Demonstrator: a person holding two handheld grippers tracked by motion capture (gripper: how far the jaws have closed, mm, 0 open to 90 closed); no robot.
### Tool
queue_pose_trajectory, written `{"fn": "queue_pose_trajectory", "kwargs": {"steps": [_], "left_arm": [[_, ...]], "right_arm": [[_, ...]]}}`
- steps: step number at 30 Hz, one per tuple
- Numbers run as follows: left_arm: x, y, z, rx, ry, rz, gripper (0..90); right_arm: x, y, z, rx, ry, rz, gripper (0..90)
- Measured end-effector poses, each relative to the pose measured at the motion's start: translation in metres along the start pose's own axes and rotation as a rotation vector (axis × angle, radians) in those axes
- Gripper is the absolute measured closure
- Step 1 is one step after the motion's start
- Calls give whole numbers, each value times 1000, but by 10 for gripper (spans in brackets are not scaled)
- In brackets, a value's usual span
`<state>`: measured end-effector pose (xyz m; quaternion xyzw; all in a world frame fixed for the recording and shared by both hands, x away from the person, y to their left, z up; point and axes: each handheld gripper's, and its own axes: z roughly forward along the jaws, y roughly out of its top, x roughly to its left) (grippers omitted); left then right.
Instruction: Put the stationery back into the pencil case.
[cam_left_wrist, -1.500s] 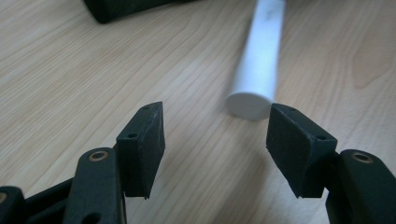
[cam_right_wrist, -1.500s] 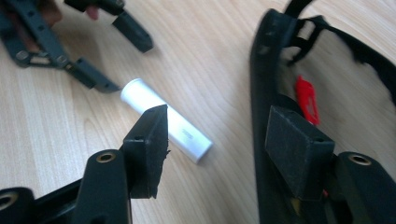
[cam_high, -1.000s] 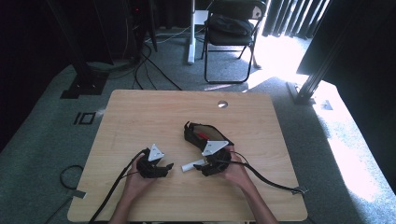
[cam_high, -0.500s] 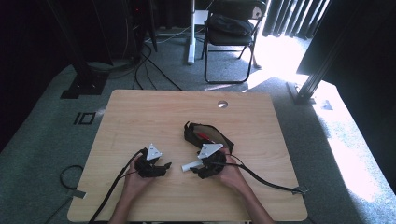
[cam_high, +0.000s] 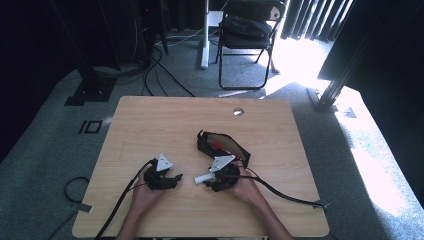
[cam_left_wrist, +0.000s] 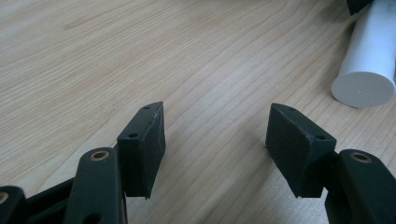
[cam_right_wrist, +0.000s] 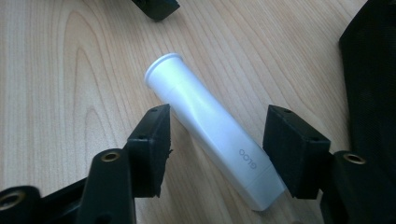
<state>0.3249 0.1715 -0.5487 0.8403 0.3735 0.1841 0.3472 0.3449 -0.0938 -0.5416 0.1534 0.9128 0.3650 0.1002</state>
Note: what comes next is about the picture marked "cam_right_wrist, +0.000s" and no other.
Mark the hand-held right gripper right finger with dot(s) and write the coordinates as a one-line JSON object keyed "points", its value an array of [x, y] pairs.
{"points": [[295, 152]]}

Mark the white eraser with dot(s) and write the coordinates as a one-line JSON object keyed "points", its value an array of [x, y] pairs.
{"points": [[207, 124]]}

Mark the black pencil case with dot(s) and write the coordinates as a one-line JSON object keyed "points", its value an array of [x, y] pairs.
{"points": [[372, 93]]}

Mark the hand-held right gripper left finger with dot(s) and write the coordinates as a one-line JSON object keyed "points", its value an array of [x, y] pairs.
{"points": [[151, 155]]}

